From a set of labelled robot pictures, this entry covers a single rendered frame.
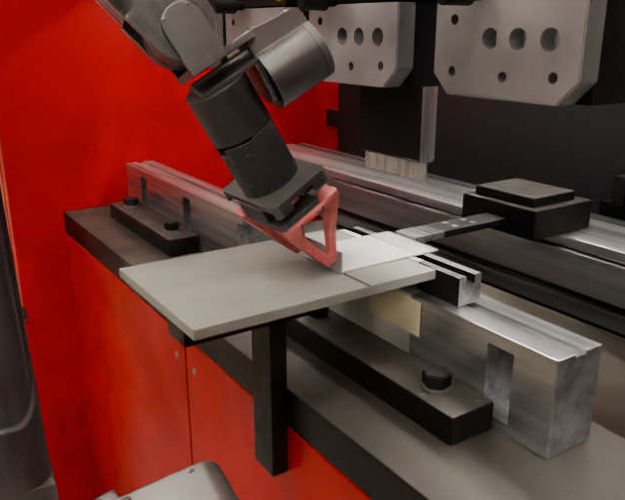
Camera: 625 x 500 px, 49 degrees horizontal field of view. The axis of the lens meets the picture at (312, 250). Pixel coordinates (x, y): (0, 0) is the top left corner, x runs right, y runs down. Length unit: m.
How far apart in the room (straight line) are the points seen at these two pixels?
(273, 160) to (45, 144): 0.90
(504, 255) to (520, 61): 0.45
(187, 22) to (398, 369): 0.38
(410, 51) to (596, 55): 0.20
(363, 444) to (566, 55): 0.36
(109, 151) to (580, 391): 1.10
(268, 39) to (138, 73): 0.90
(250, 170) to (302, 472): 0.32
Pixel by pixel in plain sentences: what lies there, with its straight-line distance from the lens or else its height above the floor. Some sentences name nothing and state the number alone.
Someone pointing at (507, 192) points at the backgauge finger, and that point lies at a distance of 0.90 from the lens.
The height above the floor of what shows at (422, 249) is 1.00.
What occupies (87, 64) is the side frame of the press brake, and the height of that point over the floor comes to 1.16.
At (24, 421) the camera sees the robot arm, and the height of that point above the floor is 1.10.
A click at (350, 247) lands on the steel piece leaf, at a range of 0.75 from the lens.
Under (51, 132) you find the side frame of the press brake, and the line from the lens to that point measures 1.46.
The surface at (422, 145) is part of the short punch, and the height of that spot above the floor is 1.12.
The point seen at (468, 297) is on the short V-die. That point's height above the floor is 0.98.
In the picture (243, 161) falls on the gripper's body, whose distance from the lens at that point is 0.61.
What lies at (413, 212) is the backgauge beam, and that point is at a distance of 1.09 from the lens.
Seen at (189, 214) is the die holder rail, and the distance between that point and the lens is 1.21.
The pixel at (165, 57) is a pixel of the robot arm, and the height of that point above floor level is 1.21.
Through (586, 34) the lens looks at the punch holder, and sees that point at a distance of 0.54.
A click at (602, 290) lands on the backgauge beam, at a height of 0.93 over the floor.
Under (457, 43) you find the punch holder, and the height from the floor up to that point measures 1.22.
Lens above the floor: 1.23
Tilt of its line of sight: 18 degrees down
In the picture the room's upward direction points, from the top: straight up
